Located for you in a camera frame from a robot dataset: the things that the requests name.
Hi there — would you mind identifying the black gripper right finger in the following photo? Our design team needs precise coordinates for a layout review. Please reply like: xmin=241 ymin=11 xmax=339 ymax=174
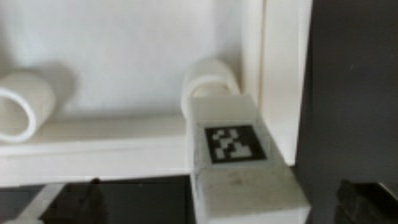
xmin=334 ymin=180 xmax=398 ymax=224

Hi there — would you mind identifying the white square table top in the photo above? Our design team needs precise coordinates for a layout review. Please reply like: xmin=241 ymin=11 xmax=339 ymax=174
xmin=0 ymin=0 xmax=314 ymax=187

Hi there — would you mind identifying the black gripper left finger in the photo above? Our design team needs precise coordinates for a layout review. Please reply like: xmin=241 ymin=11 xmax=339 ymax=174
xmin=10 ymin=177 xmax=112 ymax=224

